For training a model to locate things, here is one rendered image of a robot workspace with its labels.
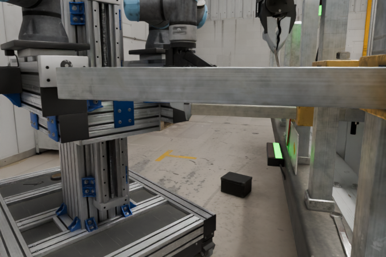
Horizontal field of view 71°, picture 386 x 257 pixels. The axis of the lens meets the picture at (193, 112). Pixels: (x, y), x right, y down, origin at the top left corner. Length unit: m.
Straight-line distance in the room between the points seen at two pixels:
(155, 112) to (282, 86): 1.01
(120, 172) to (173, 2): 0.84
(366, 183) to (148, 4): 0.63
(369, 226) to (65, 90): 0.30
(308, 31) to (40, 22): 0.80
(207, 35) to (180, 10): 8.23
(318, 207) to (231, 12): 8.52
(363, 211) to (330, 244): 0.19
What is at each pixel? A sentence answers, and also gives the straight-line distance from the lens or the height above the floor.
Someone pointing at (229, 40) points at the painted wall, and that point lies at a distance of 8.81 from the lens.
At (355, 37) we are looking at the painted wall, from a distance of 8.92.
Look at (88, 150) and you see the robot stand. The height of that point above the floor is 0.59.
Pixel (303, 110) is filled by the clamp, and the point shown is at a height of 0.86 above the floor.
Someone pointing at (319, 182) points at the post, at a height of 0.75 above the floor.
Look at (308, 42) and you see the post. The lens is 0.77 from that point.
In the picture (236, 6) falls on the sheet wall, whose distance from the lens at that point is 8.93.
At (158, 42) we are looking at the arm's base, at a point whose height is 1.07.
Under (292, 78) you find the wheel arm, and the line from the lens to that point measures 0.22.
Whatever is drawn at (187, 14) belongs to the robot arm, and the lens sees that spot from 0.74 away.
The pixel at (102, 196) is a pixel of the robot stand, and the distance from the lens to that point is 1.32.
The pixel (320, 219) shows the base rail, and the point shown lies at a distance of 0.55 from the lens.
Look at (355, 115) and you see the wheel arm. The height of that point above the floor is 0.85.
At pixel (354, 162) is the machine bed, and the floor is 0.65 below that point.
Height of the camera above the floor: 0.96
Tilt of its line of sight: 9 degrees down
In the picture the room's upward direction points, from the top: straight up
